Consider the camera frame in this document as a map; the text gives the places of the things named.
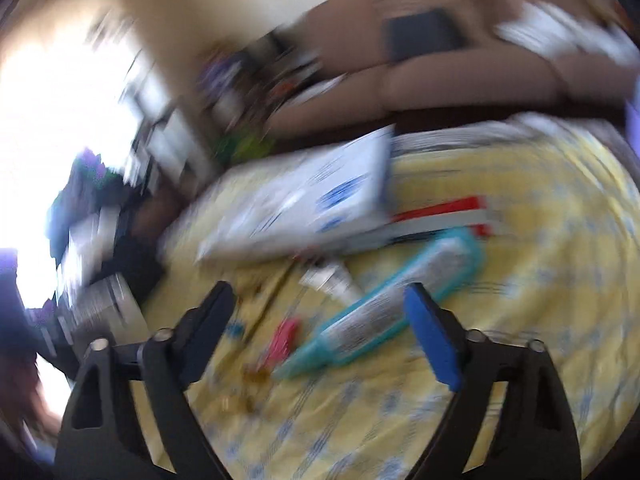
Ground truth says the red and white box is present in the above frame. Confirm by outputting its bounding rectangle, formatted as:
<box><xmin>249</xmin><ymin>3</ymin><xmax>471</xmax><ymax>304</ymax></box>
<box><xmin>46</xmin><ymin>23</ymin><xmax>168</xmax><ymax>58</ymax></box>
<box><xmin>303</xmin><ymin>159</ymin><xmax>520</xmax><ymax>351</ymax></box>
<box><xmin>345</xmin><ymin>195</ymin><xmax>503</xmax><ymax>253</ymax></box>

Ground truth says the white tube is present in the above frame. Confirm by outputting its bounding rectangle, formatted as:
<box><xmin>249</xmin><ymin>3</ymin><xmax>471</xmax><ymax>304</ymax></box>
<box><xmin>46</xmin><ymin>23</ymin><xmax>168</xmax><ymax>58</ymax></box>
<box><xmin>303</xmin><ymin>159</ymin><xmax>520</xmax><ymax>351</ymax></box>
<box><xmin>299</xmin><ymin>264</ymin><xmax>364</xmax><ymax>307</ymax></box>

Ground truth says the teal packaged tube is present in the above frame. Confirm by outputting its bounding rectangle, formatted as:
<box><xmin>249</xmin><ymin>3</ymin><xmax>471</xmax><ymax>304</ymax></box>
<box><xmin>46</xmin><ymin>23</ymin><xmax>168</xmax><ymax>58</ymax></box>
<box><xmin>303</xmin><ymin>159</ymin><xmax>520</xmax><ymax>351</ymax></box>
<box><xmin>274</xmin><ymin>227</ymin><xmax>487</xmax><ymax>382</ymax></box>

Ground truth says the white cloth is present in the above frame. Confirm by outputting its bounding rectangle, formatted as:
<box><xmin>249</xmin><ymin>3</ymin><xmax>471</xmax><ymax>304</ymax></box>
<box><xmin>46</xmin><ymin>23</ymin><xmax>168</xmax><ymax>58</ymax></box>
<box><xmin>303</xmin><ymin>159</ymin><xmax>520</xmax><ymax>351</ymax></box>
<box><xmin>495</xmin><ymin>2</ymin><xmax>638</xmax><ymax>66</ymax></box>

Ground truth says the red clip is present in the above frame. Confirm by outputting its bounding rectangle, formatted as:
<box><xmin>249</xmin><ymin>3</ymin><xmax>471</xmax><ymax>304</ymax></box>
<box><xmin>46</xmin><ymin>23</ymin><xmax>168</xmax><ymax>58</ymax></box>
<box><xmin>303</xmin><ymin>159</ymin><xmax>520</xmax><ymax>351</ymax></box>
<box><xmin>259</xmin><ymin>316</ymin><xmax>302</xmax><ymax>372</ymax></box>

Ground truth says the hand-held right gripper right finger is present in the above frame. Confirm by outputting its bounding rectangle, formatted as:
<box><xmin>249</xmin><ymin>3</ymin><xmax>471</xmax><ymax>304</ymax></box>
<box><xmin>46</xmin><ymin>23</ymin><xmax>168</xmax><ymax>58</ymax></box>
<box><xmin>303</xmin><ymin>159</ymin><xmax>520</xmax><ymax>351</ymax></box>
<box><xmin>404</xmin><ymin>282</ymin><xmax>583</xmax><ymax>480</ymax></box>

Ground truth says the yellow checked cloth desktop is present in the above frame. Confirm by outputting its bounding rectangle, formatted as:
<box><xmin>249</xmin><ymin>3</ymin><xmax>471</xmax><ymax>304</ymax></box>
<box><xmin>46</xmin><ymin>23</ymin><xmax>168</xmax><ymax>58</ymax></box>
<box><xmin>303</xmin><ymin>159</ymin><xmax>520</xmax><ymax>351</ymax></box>
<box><xmin>142</xmin><ymin>122</ymin><xmax>638</xmax><ymax>480</ymax></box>

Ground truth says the dark square cushion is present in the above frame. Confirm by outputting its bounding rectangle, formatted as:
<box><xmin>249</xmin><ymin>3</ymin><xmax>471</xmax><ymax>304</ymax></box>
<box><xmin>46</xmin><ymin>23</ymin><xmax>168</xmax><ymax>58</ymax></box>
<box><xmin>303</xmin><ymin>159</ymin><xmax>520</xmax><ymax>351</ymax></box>
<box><xmin>384</xmin><ymin>7</ymin><xmax>463</xmax><ymax>63</ymax></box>

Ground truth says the brown pencil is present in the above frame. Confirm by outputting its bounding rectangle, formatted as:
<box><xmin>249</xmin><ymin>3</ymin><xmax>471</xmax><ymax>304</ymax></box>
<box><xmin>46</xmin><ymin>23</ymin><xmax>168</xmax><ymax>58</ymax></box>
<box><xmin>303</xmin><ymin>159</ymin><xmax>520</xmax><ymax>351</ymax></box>
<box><xmin>245</xmin><ymin>262</ymin><xmax>296</xmax><ymax>346</ymax></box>

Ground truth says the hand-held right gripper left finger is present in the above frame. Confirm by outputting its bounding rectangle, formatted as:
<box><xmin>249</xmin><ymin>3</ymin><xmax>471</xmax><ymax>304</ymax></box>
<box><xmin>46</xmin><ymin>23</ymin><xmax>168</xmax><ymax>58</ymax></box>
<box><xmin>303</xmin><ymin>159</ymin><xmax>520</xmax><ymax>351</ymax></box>
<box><xmin>54</xmin><ymin>281</ymin><xmax>236</xmax><ymax>480</ymax></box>

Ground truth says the brown sofa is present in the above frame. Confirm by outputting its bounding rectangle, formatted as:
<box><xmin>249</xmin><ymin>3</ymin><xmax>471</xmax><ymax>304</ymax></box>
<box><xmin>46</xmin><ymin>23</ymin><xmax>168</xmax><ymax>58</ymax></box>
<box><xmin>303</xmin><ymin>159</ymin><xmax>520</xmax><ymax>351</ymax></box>
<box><xmin>265</xmin><ymin>0</ymin><xmax>631</xmax><ymax>141</ymax></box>

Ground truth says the white cardboard box blue print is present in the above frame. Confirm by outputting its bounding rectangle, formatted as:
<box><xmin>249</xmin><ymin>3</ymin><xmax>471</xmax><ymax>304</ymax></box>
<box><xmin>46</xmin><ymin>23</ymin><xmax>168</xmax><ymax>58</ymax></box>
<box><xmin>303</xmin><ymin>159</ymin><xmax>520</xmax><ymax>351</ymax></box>
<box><xmin>196</xmin><ymin>125</ymin><xmax>397</xmax><ymax>266</ymax></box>

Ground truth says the grey striped box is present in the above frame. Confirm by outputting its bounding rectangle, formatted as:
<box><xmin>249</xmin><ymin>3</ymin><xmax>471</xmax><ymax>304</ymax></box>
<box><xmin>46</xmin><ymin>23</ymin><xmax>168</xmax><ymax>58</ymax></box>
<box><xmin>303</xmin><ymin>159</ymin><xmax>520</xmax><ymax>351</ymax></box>
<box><xmin>74</xmin><ymin>274</ymin><xmax>143</xmax><ymax>338</ymax></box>

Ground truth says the cluttered shelf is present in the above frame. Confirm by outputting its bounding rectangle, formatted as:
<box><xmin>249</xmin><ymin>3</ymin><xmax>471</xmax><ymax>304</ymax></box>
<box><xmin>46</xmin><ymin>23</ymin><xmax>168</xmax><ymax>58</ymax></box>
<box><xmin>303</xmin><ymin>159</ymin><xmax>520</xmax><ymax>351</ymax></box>
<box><xmin>192</xmin><ymin>30</ymin><xmax>326</xmax><ymax>166</ymax></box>

